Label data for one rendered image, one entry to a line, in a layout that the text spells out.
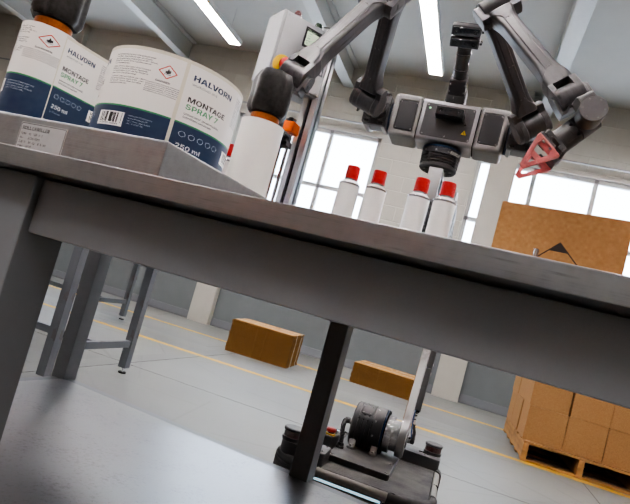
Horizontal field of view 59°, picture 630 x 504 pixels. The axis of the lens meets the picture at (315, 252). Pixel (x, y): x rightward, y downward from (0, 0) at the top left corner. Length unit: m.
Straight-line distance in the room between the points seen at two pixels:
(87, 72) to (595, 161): 6.52
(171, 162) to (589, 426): 4.24
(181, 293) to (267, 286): 7.18
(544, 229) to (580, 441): 3.28
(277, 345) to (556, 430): 2.51
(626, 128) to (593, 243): 5.93
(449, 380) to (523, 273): 6.29
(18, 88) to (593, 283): 0.88
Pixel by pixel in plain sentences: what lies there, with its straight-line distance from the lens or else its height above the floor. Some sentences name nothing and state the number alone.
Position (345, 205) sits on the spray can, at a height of 0.98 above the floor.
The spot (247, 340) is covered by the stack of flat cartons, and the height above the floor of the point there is 0.15.
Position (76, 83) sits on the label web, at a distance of 1.07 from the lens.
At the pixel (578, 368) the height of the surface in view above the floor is 0.77.
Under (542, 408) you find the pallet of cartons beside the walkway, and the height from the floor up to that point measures 0.39.
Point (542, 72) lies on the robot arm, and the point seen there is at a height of 1.42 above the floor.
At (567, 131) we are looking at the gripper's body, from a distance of 1.43.
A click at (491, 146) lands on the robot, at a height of 1.39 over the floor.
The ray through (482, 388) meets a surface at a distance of 6.79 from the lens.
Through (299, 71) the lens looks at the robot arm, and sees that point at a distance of 1.43.
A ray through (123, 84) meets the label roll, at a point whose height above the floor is 0.97.
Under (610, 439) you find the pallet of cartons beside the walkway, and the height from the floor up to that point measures 0.32.
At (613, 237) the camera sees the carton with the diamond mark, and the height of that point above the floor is 1.07.
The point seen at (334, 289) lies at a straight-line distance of 0.47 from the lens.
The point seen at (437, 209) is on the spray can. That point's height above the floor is 1.02.
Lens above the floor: 0.77
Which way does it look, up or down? 4 degrees up
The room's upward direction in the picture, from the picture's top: 15 degrees clockwise
